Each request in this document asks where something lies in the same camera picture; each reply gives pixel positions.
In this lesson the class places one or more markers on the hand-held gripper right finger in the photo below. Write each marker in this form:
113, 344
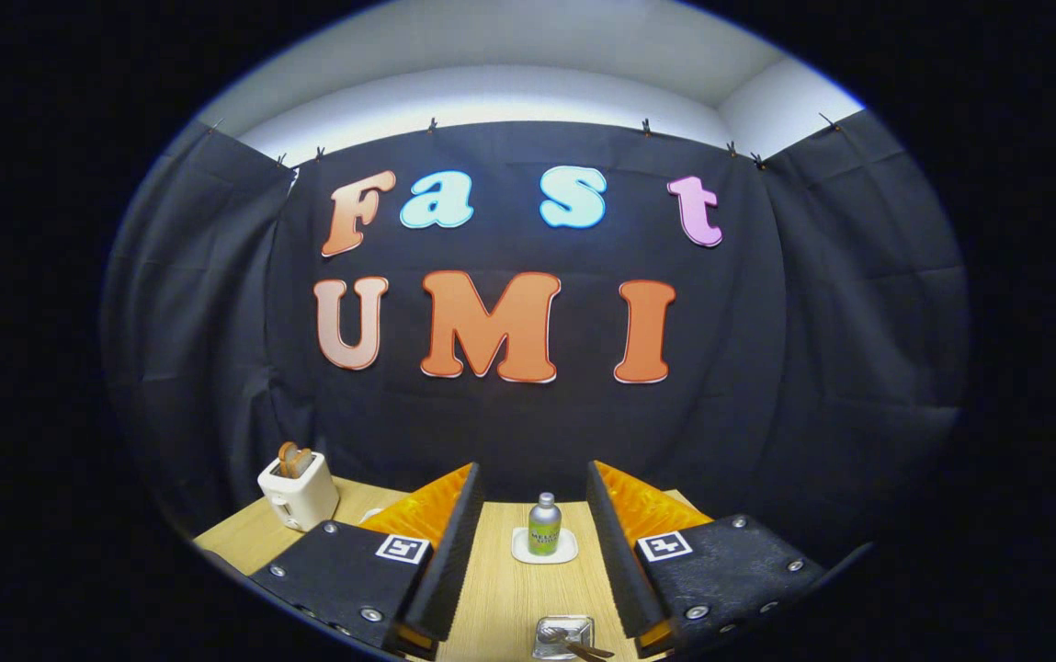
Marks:
615, 552

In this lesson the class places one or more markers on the white square coaster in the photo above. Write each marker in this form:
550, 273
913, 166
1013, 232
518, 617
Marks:
520, 552

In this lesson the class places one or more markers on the cream toaster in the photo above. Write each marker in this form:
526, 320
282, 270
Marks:
307, 501

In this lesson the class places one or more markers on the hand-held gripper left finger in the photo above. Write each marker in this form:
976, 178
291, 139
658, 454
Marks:
454, 552

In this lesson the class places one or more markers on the green soda bottle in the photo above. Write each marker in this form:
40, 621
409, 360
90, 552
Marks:
544, 533

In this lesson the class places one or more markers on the brown toast slice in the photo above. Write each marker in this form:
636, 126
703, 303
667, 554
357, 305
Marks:
287, 458
303, 462

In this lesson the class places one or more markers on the row of small cloth clips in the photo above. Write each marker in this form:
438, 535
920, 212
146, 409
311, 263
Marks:
432, 124

